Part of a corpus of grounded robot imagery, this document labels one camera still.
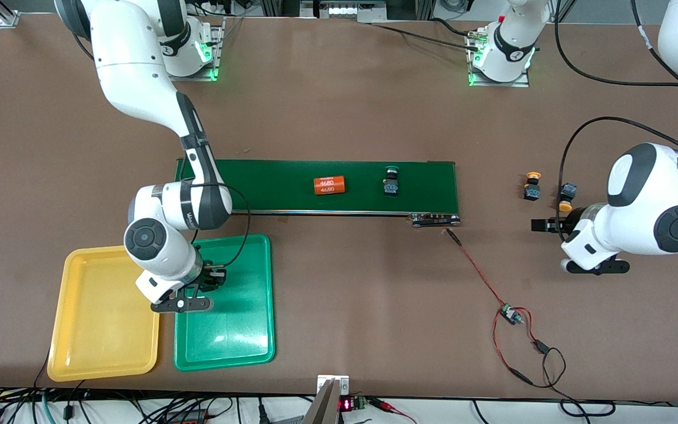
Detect red clip lead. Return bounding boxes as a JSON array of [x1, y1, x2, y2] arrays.
[[368, 397, 417, 424]]

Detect grey metal camera bracket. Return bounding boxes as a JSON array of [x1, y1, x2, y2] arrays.
[[317, 374, 350, 424]]

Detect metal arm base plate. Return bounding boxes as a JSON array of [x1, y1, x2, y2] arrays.
[[467, 29, 531, 88], [165, 16, 225, 82]]

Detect green plastic tray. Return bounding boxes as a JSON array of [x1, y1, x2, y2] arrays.
[[173, 234, 276, 373]]

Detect tangled black floor cables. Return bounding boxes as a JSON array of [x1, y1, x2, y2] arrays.
[[0, 347, 316, 424]]

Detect red black twisted wire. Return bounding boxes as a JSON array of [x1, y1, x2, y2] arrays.
[[446, 227, 551, 387]]

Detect small speed controller board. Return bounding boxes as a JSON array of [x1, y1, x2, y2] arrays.
[[498, 303, 523, 326]]

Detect yellow plastic tray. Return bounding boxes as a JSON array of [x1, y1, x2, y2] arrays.
[[46, 243, 164, 382]]

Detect black arm base cable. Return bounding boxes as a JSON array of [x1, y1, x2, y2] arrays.
[[368, 18, 484, 52]]

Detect green conveyor belt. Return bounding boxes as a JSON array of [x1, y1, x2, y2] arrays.
[[168, 157, 462, 228]]

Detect orange cylinder white print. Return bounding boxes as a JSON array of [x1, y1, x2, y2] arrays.
[[314, 175, 347, 195]]

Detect equipment rack with lights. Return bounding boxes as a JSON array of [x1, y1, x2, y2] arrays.
[[301, 0, 388, 24]]

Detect yellow push button switch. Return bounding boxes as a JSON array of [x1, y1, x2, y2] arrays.
[[523, 171, 543, 202], [556, 183, 579, 213]]

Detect thin black power cable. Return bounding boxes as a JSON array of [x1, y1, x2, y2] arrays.
[[542, 346, 617, 417]]

